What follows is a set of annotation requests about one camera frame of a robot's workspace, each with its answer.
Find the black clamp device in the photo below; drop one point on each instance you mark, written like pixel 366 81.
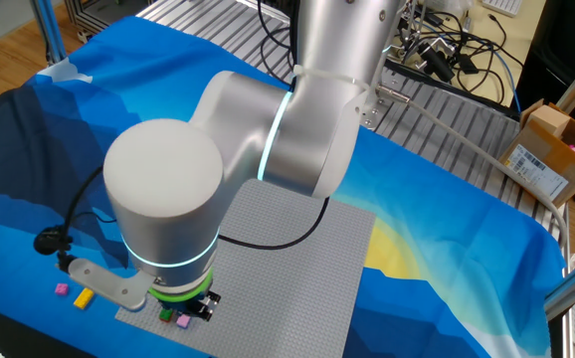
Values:
pixel 437 62

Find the green Lego brick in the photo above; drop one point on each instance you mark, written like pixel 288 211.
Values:
pixel 166 314

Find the open cardboard box with label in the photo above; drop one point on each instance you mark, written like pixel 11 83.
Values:
pixel 541 154

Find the blue mountain print cloth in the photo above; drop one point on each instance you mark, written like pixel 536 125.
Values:
pixel 441 238

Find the white keyboard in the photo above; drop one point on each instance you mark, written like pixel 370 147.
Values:
pixel 502 6

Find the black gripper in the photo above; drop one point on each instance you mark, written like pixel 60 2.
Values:
pixel 180 304

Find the small tan cardboard box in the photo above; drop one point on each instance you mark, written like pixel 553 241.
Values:
pixel 548 119

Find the small purple Lego brick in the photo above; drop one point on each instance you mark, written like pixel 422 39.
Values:
pixel 61 289

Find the black cabinet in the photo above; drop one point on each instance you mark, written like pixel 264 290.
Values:
pixel 566 50

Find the black white striped frame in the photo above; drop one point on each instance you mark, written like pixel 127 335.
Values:
pixel 93 17

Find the yellow Lego brick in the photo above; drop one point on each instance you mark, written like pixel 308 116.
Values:
pixel 83 298

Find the light pink Lego brick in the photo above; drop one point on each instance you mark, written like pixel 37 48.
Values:
pixel 183 321

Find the black power adapter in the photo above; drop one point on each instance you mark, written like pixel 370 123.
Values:
pixel 467 63

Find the grey Lego baseplate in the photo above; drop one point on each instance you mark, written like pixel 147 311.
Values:
pixel 287 288

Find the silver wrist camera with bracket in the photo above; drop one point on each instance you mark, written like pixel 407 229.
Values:
pixel 108 283

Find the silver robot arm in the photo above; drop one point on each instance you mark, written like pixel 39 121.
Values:
pixel 168 174

